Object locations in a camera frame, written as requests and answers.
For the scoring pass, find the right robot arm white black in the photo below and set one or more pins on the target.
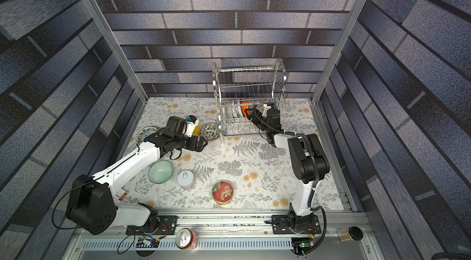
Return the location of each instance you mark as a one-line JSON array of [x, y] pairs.
[[307, 159]]

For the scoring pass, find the black white leaf bowl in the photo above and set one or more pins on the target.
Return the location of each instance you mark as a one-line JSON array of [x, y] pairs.
[[210, 131]]

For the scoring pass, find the orange plastic bowl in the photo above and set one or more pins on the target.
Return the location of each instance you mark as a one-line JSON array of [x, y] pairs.
[[244, 107]]

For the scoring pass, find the glass jar black lid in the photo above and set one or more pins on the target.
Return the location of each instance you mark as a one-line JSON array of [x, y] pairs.
[[348, 234]]

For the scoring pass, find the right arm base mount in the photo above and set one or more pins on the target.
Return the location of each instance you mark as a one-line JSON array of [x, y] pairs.
[[284, 224]]

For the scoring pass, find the blue yellow patterned plate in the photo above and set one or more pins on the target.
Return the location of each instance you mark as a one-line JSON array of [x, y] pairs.
[[144, 133]]

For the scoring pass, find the yellow plastic bowl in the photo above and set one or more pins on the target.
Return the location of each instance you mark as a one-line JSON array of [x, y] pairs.
[[197, 128]]

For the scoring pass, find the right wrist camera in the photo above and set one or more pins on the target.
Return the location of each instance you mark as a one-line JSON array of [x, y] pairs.
[[266, 107]]

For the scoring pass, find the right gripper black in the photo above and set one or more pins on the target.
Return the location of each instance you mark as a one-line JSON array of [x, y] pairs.
[[258, 116]]

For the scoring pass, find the floral table mat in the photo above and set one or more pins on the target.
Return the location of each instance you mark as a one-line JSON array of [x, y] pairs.
[[262, 176]]

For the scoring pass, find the stainless steel dish rack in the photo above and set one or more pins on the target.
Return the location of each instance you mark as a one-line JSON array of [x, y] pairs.
[[258, 84]]

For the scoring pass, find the white brown dotted bowl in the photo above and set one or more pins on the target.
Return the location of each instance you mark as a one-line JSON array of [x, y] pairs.
[[234, 112]]

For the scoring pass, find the small red white box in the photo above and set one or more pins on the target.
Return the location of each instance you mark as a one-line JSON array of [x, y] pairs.
[[121, 195]]

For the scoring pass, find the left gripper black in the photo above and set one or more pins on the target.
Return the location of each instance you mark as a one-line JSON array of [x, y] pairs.
[[194, 146]]

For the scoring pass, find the pale green ceramic bowl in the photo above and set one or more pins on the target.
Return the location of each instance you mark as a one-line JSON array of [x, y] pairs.
[[160, 172]]

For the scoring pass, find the red floral bowl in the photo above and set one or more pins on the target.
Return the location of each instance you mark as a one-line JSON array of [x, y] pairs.
[[222, 192]]

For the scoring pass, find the blue white floral bowl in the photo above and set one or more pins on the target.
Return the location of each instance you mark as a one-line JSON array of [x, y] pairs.
[[238, 110]]

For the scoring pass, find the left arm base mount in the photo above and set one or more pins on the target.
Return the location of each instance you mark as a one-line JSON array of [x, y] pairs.
[[159, 225]]

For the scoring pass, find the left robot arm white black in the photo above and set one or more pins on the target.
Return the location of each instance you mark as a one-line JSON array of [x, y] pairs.
[[91, 204]]

